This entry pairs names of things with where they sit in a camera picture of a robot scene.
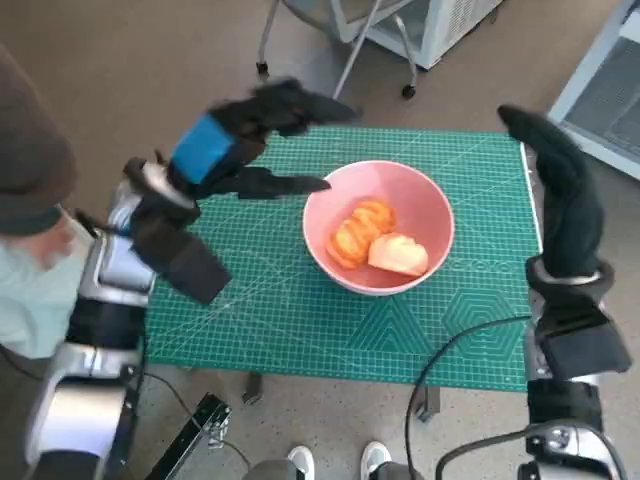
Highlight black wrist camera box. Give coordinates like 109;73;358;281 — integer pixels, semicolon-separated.
130;199;232;305
537;319;632;381

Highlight grey table leg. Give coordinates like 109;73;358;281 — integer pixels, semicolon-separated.
242;372;264;405
415;384;441;424

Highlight round toy bread bun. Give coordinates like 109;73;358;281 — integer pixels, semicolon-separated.
367;232;430;277

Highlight pink bowl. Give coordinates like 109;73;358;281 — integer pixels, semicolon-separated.
302;159;455;297

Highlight black floor cable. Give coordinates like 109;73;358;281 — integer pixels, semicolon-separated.
142;372;251;466

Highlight green cutting mat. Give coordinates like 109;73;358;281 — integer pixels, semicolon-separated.
144;124;544;392

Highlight long toy bread loaf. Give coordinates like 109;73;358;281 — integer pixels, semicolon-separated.
327;198;399;271

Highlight person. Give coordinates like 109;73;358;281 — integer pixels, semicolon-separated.
0;44;89;480

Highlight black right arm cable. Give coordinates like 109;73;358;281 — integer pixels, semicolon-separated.
403;315;531;480

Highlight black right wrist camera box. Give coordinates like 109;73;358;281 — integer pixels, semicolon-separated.
537;319;632;381

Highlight white mesh cabinet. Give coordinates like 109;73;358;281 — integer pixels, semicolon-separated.
339;0;504;71
547;0;640;181

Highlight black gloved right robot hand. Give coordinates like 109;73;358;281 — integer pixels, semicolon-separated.
497;103;605;281

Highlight white shoe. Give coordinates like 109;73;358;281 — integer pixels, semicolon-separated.
359;441;392;480
285;446;316;480

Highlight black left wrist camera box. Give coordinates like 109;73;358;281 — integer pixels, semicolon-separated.
130;199;232;305

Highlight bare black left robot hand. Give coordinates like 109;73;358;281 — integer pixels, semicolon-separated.
167;77;364;201

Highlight grey wheeled chair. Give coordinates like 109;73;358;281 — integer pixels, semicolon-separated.
255;0;419;99

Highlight black metal stand bar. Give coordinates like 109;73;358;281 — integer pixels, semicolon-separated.
144;392;234;480

